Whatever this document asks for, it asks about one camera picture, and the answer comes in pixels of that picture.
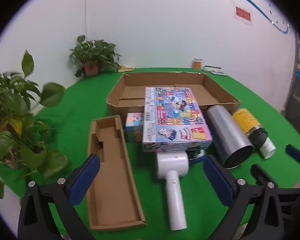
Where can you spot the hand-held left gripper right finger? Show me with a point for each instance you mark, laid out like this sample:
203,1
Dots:
218,180

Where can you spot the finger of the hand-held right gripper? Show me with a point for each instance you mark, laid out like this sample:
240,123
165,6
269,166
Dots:
261,175
296,153

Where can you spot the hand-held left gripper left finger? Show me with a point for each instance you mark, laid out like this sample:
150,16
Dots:
83,177

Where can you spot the white spray bottle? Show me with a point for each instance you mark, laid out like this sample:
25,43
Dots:
267,148

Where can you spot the blue stapler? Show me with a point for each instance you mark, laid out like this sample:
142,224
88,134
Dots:
197,156

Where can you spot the narrow cardboard box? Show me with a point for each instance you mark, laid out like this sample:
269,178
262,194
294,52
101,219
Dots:
115,192

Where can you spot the white hair dryer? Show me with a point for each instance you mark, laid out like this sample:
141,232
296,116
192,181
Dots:
173,192

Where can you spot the silver metal can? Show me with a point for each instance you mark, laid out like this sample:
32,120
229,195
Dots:
225,132

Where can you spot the yellow label clear jar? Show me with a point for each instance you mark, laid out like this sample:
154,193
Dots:
245,120

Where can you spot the pastel puzzle cube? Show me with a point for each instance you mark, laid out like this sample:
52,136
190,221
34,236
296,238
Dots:
133,127

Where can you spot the colourful board game box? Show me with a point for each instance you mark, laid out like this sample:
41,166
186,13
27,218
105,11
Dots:
175,120

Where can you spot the large cardboard box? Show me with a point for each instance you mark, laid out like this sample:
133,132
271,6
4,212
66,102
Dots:
165,80

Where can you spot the green tablecloth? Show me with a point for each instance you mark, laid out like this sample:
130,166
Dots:
77,110

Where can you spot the large leafy green plant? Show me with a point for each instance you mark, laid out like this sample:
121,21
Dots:
12,105

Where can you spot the white and blue pen case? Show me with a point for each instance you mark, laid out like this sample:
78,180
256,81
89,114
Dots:
218,73

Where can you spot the small potted green plant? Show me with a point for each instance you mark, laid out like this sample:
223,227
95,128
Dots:
91,68

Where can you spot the white desk card holder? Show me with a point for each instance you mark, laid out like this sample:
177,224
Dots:
212,68

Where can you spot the yellow cloth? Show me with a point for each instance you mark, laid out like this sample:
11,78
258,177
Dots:
125,68

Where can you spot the small orange jar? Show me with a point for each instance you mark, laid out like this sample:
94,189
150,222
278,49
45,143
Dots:
197,63

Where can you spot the blue wall decal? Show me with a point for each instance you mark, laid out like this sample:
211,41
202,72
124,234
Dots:
284,30

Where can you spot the red wall sign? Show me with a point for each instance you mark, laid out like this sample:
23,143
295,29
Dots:
243,13

